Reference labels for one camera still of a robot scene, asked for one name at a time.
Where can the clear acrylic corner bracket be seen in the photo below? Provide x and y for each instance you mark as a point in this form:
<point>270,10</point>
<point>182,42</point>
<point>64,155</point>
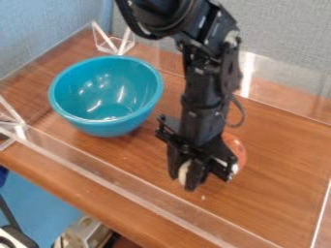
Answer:
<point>110,44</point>

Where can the black chair leg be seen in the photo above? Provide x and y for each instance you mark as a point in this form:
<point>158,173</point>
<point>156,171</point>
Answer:
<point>13,238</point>

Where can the blue bowl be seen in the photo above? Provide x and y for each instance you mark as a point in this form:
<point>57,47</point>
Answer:
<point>106,94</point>

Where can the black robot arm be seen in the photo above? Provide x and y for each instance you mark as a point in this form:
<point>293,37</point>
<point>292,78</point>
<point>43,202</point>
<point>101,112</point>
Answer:
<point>206,35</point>

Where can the white device under table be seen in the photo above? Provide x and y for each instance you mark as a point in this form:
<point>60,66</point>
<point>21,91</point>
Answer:
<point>86,233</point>

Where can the clear acrylic barrier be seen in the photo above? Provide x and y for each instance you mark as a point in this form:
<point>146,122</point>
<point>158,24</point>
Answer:
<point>150,215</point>
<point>286,86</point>

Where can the clear acrylic front barrier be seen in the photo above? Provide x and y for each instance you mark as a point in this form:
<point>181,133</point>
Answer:
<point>150,215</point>

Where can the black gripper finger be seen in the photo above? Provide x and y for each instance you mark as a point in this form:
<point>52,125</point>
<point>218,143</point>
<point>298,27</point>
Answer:
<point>197,173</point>
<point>177,158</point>

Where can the clear acrylic left bracket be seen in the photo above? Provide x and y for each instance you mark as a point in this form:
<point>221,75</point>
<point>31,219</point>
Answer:
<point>11,122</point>

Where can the white brown toy mushroom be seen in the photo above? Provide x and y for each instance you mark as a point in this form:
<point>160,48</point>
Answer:
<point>237,148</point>

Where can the clear acrylic back barrier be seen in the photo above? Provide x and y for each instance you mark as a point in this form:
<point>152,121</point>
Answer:
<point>286,86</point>

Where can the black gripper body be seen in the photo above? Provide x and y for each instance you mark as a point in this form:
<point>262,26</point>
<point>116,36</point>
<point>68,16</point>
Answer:
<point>198,135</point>

